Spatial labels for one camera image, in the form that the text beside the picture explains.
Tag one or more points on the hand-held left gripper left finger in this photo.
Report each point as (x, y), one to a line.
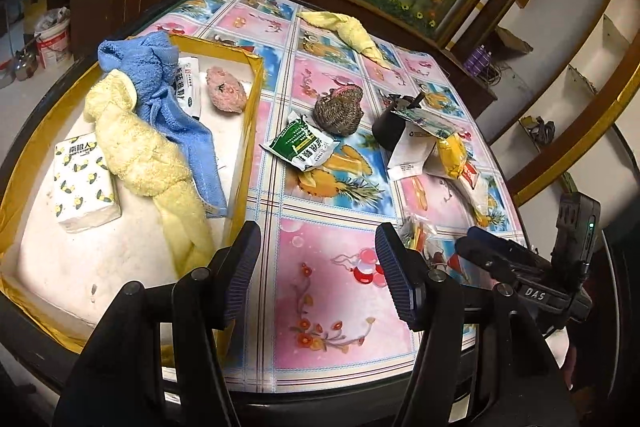
(242, 267)

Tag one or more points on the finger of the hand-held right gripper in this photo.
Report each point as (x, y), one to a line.
(475, 253)
(482, 237)

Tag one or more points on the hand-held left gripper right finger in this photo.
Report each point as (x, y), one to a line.
(395, 277)

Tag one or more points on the clear plastic small packet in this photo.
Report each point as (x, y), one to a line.
(417, 232)

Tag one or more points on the yellow packet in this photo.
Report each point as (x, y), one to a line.
(450, 157)

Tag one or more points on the white blue print packet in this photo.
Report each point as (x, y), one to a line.
(410, 157)
(425, 122)

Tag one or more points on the green white packet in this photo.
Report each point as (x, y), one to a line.
(300, 144)

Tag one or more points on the yellow cardboard box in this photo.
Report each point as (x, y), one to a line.
(250, 117)

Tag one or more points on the black tangled item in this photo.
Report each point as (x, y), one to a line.
(542, 129)

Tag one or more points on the black cylindrical motor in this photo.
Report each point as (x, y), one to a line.
(385, 129)

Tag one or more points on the pale yellow fluffy towel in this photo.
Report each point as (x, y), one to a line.
(135, 152)

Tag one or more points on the purple bottle pack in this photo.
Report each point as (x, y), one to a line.
(478, 59)

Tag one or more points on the blue towel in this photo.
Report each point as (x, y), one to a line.
(165, 107)

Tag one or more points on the pink sponge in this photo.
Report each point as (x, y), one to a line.
(225, 89)

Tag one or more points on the lemon print tissue pack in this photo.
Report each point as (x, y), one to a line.
(82, 187)

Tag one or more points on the cardboard piece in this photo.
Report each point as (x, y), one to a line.
(512, 41)

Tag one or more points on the yellow cloth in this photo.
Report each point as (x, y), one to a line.
(357, 37)

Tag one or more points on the white plastic bucket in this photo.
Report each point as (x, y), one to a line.
(52, 47)

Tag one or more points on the metal pot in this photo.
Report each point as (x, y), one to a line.
(25, 67)

